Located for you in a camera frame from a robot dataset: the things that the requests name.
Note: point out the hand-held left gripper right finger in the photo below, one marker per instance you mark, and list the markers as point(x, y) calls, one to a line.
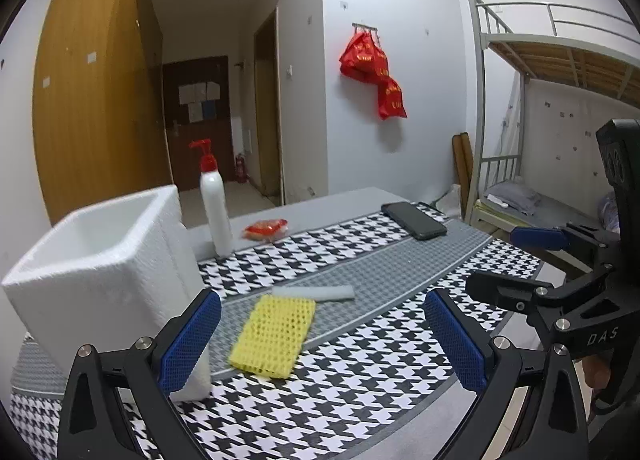
point(455, 340)

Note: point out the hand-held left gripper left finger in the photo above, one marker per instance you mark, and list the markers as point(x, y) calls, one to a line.
point(190, 340)

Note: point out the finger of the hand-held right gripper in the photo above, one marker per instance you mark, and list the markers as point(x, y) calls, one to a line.
point(540, 237)
point(500, 290)

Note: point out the yellow foam net sleeve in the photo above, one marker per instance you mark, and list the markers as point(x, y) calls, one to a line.
point(272, 335)

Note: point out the white foam box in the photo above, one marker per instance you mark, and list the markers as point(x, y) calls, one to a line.
point(100, 290)

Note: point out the white foam net sleeve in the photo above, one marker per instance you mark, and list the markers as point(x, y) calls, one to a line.
point(325, 292)

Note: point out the person's right hand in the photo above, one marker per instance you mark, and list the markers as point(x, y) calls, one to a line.
point(595, 372)

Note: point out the grey bed sheet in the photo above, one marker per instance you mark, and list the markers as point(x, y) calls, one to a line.
point(545, 207)

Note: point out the white plastic bag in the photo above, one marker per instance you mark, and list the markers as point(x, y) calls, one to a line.
point(452, 200)

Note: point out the wooden boards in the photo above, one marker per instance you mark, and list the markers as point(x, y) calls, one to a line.
point(462, 175)

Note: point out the black smartphone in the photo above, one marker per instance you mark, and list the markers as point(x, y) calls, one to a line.
point(415, 220)

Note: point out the black white houndstooth mat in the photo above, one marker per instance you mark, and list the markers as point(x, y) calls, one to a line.
point(350, 415)

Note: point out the white bottle with red pump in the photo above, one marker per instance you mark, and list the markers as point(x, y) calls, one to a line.
point(217, 210)

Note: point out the red snack packet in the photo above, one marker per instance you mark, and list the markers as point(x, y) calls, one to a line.
point(265, 230)

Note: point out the grey metal bunk bed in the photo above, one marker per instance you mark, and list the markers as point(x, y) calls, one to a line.
point(482, 90)

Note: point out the red fire extinguisher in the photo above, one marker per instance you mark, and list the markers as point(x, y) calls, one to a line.
point(241, 168)

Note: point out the dark brown entrance door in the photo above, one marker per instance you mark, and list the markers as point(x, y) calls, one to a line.
point(200, 155)

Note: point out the blue white paper notice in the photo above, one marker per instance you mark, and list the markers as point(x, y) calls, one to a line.
point(202, 112)

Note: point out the red plastic bags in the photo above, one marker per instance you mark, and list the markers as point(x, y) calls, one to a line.
point(372, 70)

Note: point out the light wooden side door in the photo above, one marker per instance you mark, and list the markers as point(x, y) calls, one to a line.
point(265, 115)

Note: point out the wooden wardrobe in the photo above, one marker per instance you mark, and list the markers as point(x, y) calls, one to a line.
point(90, 115)

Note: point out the metal wall hook rack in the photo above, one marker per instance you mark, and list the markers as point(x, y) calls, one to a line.
point(365, 28)

